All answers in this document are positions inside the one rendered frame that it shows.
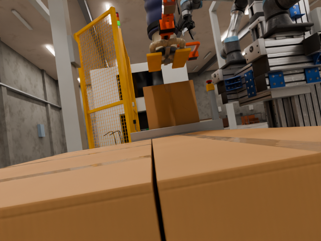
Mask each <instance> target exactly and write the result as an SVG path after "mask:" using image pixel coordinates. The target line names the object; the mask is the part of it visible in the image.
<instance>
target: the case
mask: <svg viewBox="0 0 321 241"><path fill-rule="evenodd" d="M143 93H144V99H145V106H146V112H147V118H148V125H149V130H153V129H160V128H166V127H172V126H178V125H185V124H190V123H197V122H200V119H199V113H198V108H197V102H196V96H195V90H194V85H193V80H187V81H181V82H175V83H168V84H162V85H155V86H149V87H143Z"/></svg>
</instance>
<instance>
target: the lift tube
mask: <svg viewBox="0 0 321 241"><path fill-rule="evenodd" d="M144 1H145V3H144V8H145V11H146V13H147V15H146V21H147V25H148V26H149V25H150V24H151V23H152V22H154V21H157V20H160V19H162V18H161V15H162V0H144ZM173 15H174V18H173V19H174V20H175V21H176V18H175V14H173ZM156 31H158V26H157V27H155V28H153V29H152V30H151V31H150V32H149V35H148V36H149V39H150V40H152V35H153V34H154V33H155V32H156ZM175 34H176V35H177V34H178V30H177V28H175Z"/></svg>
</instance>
